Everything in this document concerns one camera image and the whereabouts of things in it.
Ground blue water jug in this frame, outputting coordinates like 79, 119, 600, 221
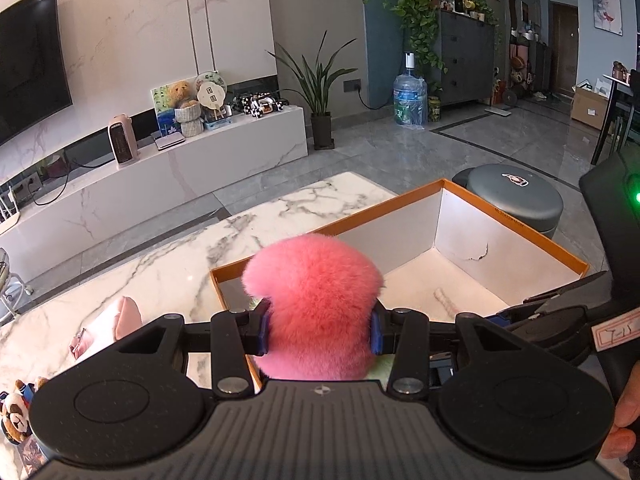
393, 52, 427, 129

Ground red panda plush keychain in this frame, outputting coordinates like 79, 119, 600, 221
1, 377, 48, 445

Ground person right hand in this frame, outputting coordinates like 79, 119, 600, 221
600, 363, 640, 460

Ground orange cardboard box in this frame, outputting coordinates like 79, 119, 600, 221
208, 178, 591, 394

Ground brown teddy bear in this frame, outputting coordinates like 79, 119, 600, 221
167, 80, 198, 108

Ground black wall television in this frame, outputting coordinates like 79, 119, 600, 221
0, 0, 73, 143

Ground hanging green ivy plant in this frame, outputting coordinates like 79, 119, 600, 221
381, 0, 445, 73

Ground white marble tv console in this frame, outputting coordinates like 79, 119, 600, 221
1, 106, 308, 281

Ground white wifi router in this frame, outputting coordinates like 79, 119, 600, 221
0, 188, 21, 234

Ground black white toy figures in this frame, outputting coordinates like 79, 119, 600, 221
232, 92, 288, 118

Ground pink fluffy ball plush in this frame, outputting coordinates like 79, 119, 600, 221
242, 234, 384, 380

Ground framed wall picture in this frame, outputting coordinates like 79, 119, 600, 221
592, 0, 623, 36

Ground potted long-leaf plant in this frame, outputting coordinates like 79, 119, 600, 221
268, 32, 357, 151

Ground white round paper fan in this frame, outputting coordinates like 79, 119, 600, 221
194, 72, 227, 122

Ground cardboard box on floor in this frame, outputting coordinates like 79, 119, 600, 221
570, 80, 608, 130

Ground pink fabric pouch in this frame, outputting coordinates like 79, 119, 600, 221
70, 296, 142, 362

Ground dark grey drawer cabinet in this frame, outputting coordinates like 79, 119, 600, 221
439, 11, 495, 106

